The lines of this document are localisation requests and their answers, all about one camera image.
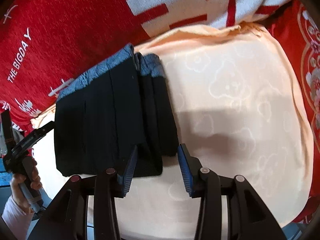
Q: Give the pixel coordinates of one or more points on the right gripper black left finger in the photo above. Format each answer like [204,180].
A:
[125,174]

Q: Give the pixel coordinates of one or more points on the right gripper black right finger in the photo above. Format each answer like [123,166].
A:
[189,167]

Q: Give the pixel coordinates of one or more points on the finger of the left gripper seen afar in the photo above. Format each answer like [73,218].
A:
[39,133]

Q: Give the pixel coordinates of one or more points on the black pants with blue trim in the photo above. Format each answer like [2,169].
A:
[120,105]

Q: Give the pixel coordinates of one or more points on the white sleeved left forearm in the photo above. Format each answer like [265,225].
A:
[17,216]

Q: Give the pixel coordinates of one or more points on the person left hand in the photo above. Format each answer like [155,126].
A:
[25,187]

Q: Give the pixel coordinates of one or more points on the peach cloth mat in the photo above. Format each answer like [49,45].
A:
[238,107]

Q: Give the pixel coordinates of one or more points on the red blanket with white characters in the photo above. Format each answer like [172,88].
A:
[45,44]

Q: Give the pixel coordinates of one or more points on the red embroidered pillow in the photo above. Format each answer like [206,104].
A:
[297,33]

